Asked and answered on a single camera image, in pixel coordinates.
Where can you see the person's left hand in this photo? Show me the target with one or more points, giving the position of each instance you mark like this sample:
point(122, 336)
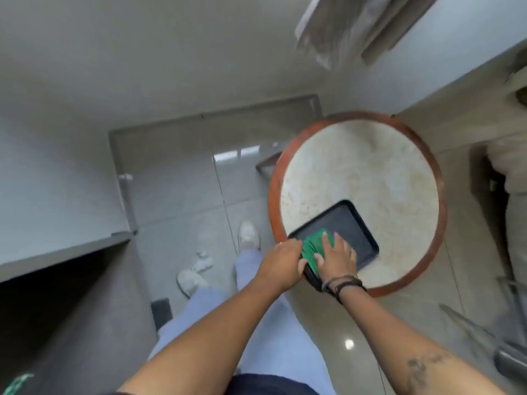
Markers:
point(278, 265)

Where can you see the person's right hand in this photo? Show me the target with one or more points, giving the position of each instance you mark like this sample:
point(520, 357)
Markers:
point(339, 261)

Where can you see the person's left fingers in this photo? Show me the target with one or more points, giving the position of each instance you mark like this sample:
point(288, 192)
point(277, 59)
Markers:
point(297, 250)

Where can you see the person's right thumb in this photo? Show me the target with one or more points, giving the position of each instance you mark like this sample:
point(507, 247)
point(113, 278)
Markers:
point(318, 265)

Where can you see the green cleaning cloth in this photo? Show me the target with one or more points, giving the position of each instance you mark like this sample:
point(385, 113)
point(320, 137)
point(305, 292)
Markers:
point(313, 248)

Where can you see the black rectangular tray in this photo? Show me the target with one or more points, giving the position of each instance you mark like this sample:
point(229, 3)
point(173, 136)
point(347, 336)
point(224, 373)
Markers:
point(350, 230)

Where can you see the person's left forearm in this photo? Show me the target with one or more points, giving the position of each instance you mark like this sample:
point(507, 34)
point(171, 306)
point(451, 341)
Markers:
point(214, 337)

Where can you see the person's right forearm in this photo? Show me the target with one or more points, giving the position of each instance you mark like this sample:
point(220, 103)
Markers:
point(407, 345)

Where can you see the black wrist bands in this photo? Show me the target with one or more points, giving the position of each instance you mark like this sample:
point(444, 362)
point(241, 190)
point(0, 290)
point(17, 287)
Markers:
point(344, 287)

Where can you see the white shoe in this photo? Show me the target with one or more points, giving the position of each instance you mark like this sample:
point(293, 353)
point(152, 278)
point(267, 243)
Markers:
point(190, 281)
point(248, 236)

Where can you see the light blue trousers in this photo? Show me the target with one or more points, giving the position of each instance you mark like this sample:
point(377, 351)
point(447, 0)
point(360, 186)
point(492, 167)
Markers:
point(276, 345)

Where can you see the crumpled white cloth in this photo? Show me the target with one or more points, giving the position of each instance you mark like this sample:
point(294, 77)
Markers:
point(202, 261)

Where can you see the round wood-rimmed marble table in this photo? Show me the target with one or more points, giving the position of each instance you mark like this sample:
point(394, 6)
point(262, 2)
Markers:
point(370, 168)

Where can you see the dark blue shirt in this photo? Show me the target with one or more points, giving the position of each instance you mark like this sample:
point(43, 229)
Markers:
point(276, 385)

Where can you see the small black floor box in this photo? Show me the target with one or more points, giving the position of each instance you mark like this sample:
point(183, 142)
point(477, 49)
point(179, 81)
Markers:
point(161, 313)

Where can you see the beige upholstered chair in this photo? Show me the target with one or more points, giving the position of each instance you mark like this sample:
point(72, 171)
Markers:
point(514, 189)

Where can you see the grey curtain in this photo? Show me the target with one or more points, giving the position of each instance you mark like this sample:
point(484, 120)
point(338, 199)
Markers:
point(350, 24)

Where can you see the white counter ledge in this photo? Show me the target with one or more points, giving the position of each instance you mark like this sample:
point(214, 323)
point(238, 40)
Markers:
point(61, 252)

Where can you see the green patterned item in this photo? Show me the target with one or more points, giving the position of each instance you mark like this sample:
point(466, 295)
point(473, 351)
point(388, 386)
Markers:
point(18, 385)

